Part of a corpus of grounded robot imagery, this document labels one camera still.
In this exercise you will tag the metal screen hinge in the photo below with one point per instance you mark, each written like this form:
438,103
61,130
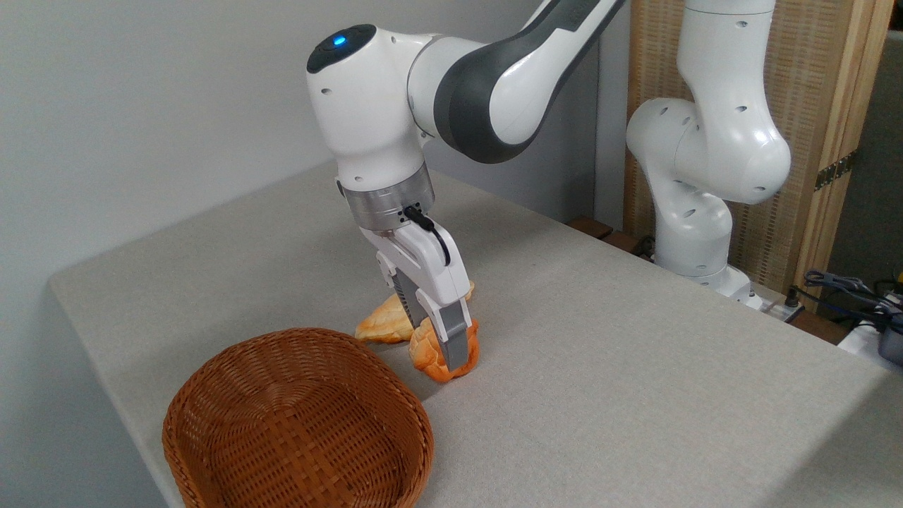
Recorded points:
836,171

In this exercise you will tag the brown wooden screen foot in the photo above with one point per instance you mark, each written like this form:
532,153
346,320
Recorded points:
621,241
591,227

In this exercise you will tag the white power strip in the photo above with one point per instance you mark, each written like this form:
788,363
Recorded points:
857,346

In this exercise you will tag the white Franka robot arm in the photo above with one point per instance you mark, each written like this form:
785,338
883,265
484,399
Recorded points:
367,106

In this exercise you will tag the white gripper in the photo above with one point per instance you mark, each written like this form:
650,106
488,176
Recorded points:
430,268

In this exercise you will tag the pale yellow long bread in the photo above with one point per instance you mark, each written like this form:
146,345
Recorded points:
384,324

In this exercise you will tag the brown woven wicker basket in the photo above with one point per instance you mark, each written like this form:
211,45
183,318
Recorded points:
296,423

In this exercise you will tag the orange round bread bun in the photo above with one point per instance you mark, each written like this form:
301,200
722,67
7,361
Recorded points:
425,353

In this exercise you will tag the grey plastic device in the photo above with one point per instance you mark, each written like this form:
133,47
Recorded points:
892,346

